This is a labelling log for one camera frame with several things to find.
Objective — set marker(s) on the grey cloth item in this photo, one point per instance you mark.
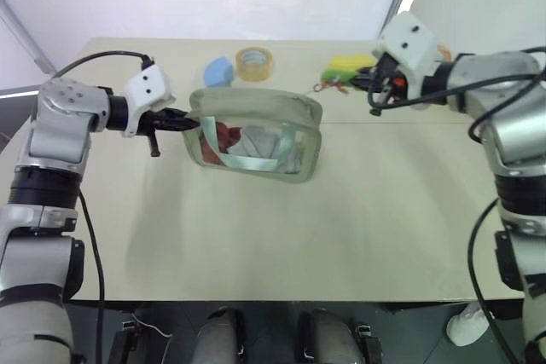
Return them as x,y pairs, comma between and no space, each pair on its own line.
260,142

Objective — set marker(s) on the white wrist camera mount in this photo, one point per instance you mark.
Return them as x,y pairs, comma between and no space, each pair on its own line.
147,91
409,44

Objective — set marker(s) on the clear packing tape roll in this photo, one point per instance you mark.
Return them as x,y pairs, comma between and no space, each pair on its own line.
254,65

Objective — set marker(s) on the white plastic object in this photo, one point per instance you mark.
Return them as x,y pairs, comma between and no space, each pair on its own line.
467,323

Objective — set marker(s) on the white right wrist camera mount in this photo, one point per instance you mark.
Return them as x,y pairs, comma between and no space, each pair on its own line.
409,44

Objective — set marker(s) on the dark rounded robot leg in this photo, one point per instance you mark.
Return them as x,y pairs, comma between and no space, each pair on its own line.
328,336
222,334

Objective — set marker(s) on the blue foam block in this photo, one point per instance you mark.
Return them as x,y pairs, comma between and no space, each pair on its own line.
217,72

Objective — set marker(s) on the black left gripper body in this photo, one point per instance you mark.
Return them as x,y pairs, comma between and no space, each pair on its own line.
158,122

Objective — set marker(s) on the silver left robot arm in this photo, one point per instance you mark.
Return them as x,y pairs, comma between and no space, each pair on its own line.
51,142

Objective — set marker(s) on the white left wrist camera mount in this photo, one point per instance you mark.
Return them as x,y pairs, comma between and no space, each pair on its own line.
147,91

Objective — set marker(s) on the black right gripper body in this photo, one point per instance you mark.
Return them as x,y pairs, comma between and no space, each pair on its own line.
389,74

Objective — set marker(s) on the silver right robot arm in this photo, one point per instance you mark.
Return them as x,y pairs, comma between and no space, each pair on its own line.
507,125

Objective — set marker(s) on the red cloth item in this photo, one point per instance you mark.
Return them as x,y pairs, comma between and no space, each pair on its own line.
224,133

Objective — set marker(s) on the transparent zip pouch with clothes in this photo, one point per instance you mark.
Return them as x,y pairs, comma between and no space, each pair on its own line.
256,104

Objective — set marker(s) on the black box with connector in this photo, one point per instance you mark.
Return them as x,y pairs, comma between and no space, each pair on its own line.
369,344
126,340

